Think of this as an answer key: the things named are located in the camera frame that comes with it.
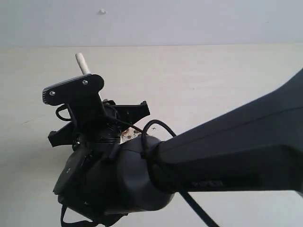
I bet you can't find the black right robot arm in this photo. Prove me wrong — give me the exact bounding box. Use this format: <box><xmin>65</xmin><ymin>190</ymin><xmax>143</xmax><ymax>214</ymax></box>
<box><xmin>42</xmin><ymin>71</ymin><xmax>303</xmax><ymax>227</ymax></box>

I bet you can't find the white paint brush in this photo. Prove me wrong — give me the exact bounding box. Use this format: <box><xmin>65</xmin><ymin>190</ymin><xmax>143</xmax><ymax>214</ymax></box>
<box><xmin>75</xmin><ymin>53</ymin><xmax>105</xmax><ymax>102</ymax></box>

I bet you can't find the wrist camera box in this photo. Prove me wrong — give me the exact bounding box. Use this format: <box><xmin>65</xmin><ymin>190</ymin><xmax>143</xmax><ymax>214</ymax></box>
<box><xmin>42</xmin><ymin>74</ymin><xmax>107</xmax><ymax>126</ymax></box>

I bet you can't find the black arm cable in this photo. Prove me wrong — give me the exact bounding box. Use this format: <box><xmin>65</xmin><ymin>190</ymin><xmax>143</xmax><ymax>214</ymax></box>
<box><xmin>55</xmin><ymin>105</ymin><xmax>221</xmax><ymax>227</ymax></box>

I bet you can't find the pile of brown pellets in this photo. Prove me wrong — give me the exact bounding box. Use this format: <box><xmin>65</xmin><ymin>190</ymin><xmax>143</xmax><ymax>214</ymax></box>
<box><xmin>120</xmin><ymin>128</ymin><xmax>141</xmax><ymax>143</ymax></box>

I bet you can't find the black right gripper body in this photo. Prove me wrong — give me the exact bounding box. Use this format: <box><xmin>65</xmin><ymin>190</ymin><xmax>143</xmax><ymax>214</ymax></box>
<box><xmin>71</xmin><ymin>101</ymin><xmax>122</xmax><ymax>147</ymax></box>

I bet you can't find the white wall plug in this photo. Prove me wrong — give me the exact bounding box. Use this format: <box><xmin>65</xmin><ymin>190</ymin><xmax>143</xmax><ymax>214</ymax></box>
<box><xmin>98</xmin><ymin>9</ymin><xmax>107</xmax><ymax>15</ymax></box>

